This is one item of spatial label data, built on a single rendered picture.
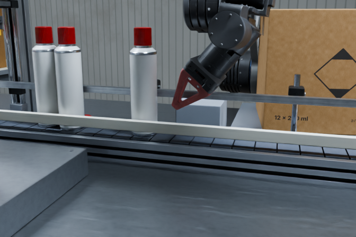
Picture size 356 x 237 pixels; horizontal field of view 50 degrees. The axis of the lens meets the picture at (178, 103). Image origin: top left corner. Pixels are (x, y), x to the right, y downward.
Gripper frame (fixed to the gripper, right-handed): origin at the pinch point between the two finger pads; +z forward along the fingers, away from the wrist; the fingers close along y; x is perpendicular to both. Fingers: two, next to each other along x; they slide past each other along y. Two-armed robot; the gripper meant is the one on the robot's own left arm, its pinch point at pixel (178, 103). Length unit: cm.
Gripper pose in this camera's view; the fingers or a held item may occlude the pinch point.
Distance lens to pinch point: 71.5
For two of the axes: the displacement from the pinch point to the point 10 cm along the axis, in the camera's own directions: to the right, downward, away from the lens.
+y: -2.7, 2.0, -9.4
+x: 7.3, 6.8, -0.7
